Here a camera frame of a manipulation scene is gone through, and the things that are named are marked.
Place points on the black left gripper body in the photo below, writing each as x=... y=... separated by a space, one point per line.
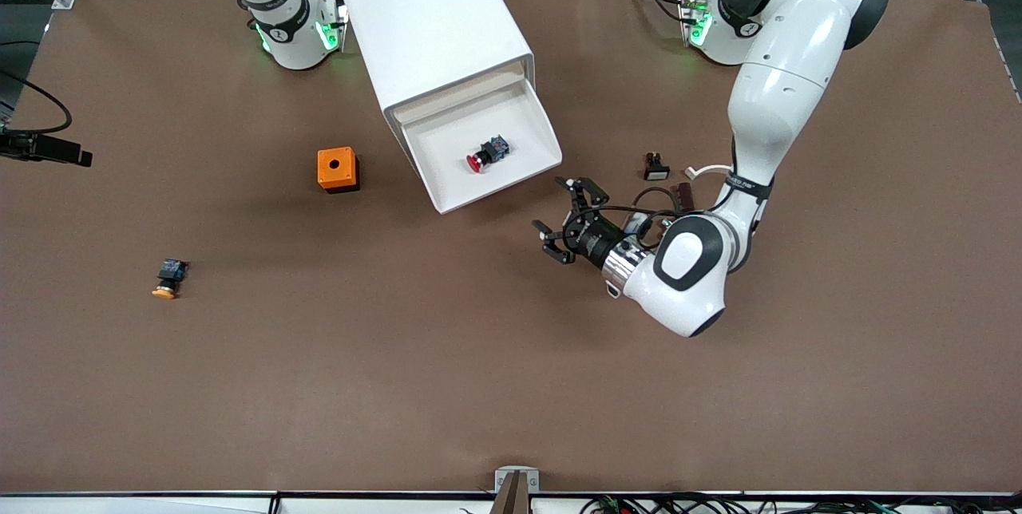
x=592 y=241

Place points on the orange box with hole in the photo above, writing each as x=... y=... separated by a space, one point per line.
x=327 y=171

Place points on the yellow push button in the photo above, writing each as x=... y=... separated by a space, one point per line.
x=169 y=273

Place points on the white table edge rail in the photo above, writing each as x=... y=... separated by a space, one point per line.
x=160 y=504

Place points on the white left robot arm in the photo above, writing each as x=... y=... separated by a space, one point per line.
x=782 y=99

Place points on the grey metal edge bracket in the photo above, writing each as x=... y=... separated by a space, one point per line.
x=501 y=482

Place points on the brown table mat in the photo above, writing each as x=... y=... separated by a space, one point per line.
x=511 y=378

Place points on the red push button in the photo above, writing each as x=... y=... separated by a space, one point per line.
x=491 y=151

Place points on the small brown cylinder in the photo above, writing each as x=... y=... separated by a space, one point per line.
x=685 y=196

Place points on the white drawer cabinet shell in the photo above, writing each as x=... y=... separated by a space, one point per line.
x=431 y=11

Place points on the black switch with white face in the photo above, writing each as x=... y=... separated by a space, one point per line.
x=656 y=172

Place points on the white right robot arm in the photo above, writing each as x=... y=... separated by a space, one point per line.
x=291 y=43

